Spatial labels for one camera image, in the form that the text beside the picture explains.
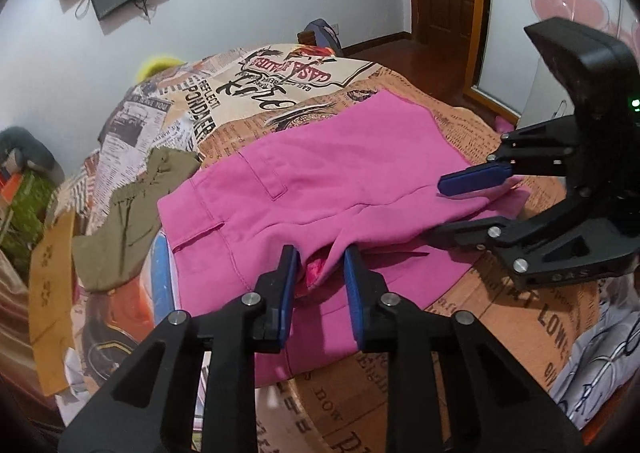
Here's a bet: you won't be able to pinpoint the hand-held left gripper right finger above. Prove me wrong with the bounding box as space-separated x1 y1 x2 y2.
343 244 586 453

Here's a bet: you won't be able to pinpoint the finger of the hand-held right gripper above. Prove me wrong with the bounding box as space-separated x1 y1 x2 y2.
437 115 582 197
425 175 640 291

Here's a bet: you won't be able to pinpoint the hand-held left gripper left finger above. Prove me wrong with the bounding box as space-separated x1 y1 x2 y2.
59 244 301 453

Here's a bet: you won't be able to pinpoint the pink pants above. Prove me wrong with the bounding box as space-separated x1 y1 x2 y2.
157 89 532 389

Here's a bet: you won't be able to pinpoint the olive green garment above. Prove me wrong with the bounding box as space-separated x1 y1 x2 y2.
71 147 201 293

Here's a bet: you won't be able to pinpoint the newspaper print blanket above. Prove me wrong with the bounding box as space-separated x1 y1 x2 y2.
55 44 606 453

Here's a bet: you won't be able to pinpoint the grey patterned cloth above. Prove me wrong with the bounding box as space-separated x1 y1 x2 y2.
549 278 640 430

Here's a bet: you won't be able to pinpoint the blue backpack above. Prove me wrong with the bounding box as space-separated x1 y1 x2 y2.
297 19 344 56

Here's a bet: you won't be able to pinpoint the yellow wooden board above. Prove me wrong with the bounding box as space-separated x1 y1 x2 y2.
27 210 77 396

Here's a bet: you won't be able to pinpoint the white papers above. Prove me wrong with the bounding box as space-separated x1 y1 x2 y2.
54 358 103 426

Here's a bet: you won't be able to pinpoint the yellow round object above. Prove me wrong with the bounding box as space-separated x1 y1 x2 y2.
136 55 183 82

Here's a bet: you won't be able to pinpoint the striped brown satin cloth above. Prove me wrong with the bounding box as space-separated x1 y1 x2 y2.
0 253 37 384

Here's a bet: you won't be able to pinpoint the grey plush toy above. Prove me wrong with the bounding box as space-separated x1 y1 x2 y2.
0 127 65 184

